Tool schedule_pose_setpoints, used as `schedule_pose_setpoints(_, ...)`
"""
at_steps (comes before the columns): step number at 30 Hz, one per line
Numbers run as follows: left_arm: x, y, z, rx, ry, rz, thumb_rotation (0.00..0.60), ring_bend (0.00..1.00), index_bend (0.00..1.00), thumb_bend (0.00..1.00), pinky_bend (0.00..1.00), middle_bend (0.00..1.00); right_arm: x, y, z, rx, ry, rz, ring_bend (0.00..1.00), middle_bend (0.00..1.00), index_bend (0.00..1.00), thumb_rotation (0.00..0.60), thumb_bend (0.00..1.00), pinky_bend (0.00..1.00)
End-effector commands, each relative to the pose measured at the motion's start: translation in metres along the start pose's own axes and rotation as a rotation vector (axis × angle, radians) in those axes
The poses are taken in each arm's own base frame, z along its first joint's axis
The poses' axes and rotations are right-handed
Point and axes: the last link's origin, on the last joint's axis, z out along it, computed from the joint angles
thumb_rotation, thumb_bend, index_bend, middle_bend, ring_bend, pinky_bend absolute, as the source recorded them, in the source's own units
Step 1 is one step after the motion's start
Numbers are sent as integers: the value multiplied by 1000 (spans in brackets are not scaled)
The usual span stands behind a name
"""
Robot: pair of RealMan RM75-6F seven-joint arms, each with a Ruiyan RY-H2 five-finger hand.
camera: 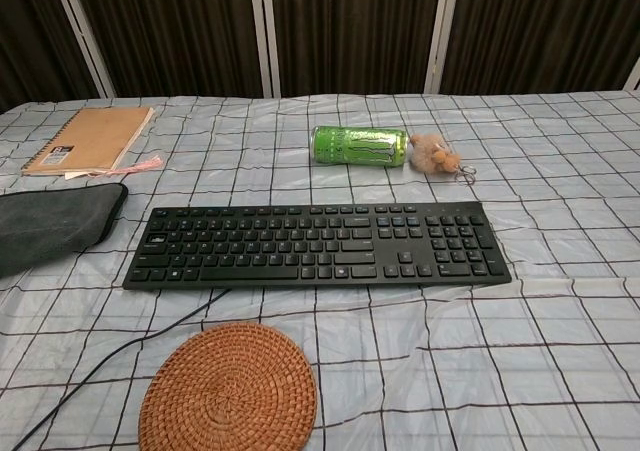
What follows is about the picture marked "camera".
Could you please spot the brown spiral notebook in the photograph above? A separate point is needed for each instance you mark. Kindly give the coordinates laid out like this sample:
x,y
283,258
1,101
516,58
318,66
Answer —
x,y
92,138

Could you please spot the dark grey fabric pouch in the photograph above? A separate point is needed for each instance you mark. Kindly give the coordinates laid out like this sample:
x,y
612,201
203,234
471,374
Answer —
x,y
50,221

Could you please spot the pink tassel bookmark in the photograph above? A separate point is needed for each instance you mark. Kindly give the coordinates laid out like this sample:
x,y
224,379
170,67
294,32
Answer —
x,y
142,165

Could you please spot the black computer keyboard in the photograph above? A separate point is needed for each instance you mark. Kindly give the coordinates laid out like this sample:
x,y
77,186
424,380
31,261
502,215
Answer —
x,y
320,251

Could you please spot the dark folding screen with white frame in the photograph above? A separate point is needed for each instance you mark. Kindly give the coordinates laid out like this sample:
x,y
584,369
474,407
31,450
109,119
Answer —
x,y
350,26

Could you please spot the round woven rattan mat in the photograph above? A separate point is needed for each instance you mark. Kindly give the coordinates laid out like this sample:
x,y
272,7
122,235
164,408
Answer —
x,y
227,391

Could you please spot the white checked tablecloth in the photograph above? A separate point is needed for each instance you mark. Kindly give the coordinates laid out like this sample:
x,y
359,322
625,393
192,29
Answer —
x,y
450,321

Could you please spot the green Monster energy can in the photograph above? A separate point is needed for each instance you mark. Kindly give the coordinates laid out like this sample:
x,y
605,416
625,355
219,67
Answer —
x,y
360,144

